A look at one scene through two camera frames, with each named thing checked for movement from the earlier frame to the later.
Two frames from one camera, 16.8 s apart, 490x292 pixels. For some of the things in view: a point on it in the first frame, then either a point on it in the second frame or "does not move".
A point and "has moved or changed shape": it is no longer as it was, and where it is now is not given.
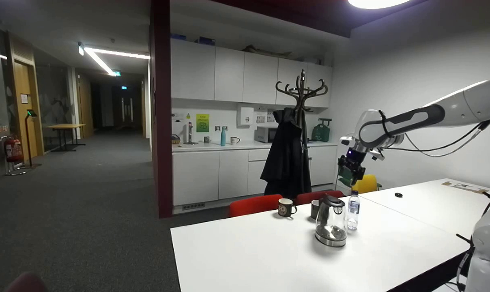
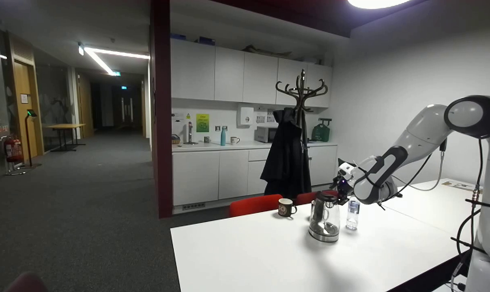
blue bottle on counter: x=223 y=139 does not move
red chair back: x=254 y=205 does not move
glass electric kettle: x=334 y=223 has moved or changed shape
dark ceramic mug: x=285 y=207 does not move
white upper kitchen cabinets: x=206 y=72 does not move
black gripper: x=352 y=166 to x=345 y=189
